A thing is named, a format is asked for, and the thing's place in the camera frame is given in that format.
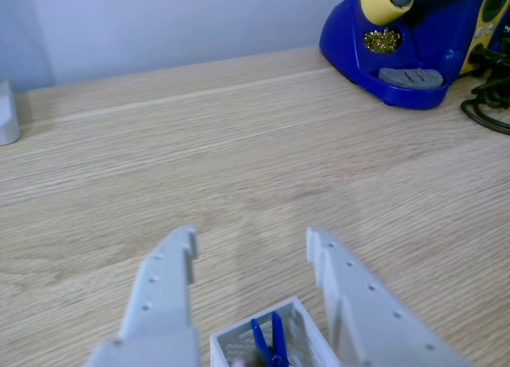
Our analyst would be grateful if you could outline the blue clothes peg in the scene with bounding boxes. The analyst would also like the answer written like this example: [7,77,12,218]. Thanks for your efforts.
[249,310,295,367]

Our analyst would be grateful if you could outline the small white lattice crate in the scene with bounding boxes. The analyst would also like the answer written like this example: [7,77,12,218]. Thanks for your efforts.
[209,295,343,367]

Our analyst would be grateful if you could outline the grey cylindrical object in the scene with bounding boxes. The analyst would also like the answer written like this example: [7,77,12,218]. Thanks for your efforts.
[0,79,22,147]

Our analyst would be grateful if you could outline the grey cleaning sponge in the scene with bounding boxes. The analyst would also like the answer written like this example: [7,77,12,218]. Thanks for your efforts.
[377,66,445,92]

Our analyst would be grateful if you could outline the blue soldering iron stand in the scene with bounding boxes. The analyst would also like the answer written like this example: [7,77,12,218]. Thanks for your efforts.
[318,0,452,111]

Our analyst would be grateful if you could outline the soldering iron with yellow collar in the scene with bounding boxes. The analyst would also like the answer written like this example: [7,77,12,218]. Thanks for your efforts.
[359,0,444,26]

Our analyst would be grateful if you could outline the blue yellow soldering station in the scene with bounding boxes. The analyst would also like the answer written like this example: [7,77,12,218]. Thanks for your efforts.
[410,0,510,78]

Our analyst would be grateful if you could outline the black tangled power cable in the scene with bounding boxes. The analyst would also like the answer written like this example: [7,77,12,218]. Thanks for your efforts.
[459,43,510,136]

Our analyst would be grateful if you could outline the brass wire cleaning wool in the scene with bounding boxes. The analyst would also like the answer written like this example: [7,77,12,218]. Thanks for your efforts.
[363,29,402,54]

